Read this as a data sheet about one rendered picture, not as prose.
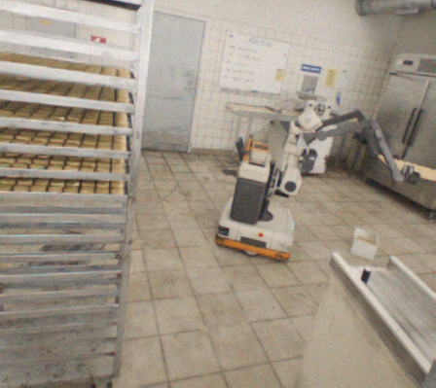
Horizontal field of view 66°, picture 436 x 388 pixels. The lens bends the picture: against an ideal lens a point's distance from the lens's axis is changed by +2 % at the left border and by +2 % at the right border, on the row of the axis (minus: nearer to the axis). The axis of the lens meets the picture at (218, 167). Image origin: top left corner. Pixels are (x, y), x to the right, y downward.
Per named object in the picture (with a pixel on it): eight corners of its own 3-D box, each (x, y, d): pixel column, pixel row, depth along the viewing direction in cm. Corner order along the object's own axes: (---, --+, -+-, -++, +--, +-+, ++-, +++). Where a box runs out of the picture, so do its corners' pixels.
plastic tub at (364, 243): (350, 239, 358) (355, 227, 353) (373, 247, 351) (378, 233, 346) (348, 253, 332) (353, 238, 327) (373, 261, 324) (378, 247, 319)
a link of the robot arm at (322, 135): (375, 116, 256) (378, 116, 246) (380, 132, 257) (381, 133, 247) (314, 131, 268) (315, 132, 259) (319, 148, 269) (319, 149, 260)
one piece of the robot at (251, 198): (225, 230, 297) (242, 141, 270) (233, 206, 348) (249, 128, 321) (262, 240, 293) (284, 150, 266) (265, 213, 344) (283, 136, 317)
